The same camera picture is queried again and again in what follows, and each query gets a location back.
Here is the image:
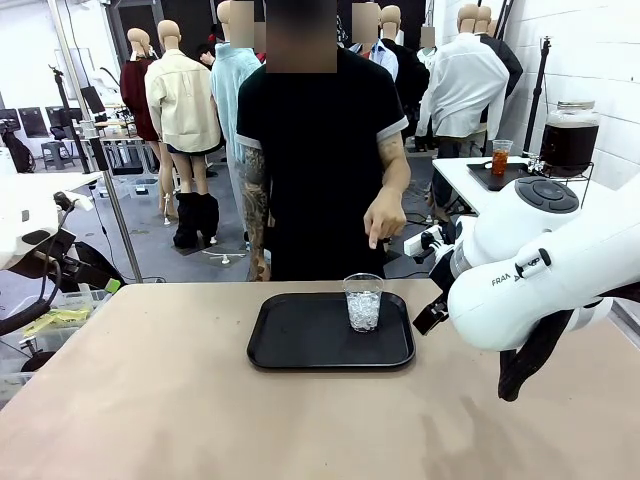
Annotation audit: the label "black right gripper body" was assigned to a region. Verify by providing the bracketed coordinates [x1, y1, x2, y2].
[425, 225, 460, 302]

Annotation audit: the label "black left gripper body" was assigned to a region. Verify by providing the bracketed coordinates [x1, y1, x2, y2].
[49, 242, 109, 292]

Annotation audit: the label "tall clear plastic cup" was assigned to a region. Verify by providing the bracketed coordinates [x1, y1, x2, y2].
[492, 139, 515, 177]

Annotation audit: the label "person's tattooed right forearm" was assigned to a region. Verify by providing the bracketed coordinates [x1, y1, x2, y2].
[241, 184, 274, 271]

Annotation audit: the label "person's left forearm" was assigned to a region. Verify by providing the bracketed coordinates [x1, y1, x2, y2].
[367, 159, 412, 211]

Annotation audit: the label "short clear iced cup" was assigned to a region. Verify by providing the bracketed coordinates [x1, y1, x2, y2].
[342, 272, 384, 334]

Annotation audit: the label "glass drink dispenser jar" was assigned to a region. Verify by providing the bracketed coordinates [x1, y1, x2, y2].
[542, 101, 600, 176]

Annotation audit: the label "person's left hand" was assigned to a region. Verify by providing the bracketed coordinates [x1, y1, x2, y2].
[363, 195, 408, 250]

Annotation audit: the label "person's right hand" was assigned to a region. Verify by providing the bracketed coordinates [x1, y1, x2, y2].
[247, 258, 272, 283]

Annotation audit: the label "yellow green tape strip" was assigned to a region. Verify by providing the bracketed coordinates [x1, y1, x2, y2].
[22, 308, 92, 337]

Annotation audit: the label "clear plastic storage bin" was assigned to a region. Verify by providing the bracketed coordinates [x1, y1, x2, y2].
[0, 289, 114, 386]

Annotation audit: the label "white side table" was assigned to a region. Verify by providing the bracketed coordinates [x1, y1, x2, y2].
[432, 155, 640, 217]

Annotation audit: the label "small black tray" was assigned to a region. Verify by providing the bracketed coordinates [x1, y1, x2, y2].
[467, 160, 532, 193]

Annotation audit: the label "black fuzzy boots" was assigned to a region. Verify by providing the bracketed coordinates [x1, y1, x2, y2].
[172, 192, 221, 256]

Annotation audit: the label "silver metal pole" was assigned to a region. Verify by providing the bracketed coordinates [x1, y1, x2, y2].
[49, 0, 145, 284]

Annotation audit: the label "large black serving tray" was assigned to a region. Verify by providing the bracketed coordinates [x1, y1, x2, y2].
[246, 291, 417, 372]

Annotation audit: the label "black stand with tablet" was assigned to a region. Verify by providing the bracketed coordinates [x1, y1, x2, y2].
[48, 64, 107, 172]

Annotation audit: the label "person in black t-shirt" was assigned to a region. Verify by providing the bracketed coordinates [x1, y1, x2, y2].
[235, 47, 412, 283]

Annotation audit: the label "mannequin in red dress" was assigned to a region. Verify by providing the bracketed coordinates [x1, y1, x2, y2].
[119, 27, 162, 146]

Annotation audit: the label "mannequin in white shirt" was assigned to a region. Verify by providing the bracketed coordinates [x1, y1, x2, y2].
[417, 3, 511, 146]

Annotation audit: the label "mannequin in cream jacket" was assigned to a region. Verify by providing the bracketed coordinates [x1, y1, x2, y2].
[144, 19, 224, 226]

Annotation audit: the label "black tripod stand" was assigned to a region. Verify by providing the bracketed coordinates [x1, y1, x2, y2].
[522, 35, 554, 157]

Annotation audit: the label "mannequin in light blue jacket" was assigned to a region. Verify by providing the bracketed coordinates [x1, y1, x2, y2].
[209, 0, 264, 166]

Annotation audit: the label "mannequin in black jacket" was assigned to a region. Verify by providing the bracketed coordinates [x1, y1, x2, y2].
[474, 4, 525, 101]

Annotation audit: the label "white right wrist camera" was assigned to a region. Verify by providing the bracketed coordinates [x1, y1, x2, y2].
[403, 224, 447, 259]

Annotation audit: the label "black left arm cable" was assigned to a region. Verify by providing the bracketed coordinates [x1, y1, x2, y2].
[0, 259, 64, 337]

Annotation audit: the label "dark right arm cable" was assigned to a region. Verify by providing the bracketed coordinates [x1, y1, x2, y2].
[497, 297, 616, 404]

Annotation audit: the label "black wire dispenser stand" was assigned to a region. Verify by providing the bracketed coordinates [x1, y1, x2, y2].
[527, 158, 596, 182]

